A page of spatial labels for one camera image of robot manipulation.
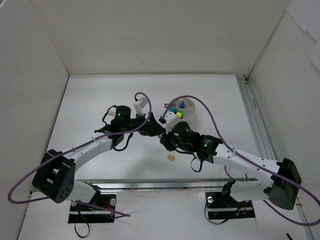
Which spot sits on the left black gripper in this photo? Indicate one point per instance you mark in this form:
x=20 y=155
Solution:
x=145 y=124

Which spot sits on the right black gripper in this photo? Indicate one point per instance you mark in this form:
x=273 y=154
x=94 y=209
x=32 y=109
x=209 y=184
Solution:
x=165 y=139

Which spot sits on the yellow cap black highlighter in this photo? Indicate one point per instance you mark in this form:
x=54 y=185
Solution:
x=179 y=115

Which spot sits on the small wooden clip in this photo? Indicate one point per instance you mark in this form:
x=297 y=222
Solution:
x=171 y=157

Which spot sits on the white round divided organizer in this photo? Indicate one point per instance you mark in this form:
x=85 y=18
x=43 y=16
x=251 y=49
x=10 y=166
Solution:
x=189 y=110

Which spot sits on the clear glue bottle blue cap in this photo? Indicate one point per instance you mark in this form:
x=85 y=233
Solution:
x=182 y=104

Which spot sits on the beige eraser block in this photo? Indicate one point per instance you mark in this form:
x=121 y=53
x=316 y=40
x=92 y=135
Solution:
x=111 y=113

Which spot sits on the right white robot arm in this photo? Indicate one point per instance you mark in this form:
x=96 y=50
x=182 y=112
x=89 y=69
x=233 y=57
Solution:
x=280 y=177

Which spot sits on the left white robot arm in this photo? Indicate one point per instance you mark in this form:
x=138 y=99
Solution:
x=56 y=179

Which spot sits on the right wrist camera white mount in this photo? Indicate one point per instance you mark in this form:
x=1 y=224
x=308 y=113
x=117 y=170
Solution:
x=169 y=120

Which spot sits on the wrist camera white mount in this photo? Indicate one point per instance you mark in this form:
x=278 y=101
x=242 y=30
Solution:
x=139 y=106
x=169 y=120

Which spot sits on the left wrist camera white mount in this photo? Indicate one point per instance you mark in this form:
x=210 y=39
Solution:
x=139 y=106

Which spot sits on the aluminium frame rail front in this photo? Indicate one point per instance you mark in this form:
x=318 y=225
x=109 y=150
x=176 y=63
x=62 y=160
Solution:
x=150 y=184

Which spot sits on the aluminium frame rail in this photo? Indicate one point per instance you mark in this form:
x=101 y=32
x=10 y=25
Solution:
x=150 y=184
x=263 y=144

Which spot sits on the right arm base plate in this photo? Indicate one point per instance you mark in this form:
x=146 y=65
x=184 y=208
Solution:
x=220 y=208

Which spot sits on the aluminium frame rail right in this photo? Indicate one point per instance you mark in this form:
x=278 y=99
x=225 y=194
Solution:
x=263 y=144

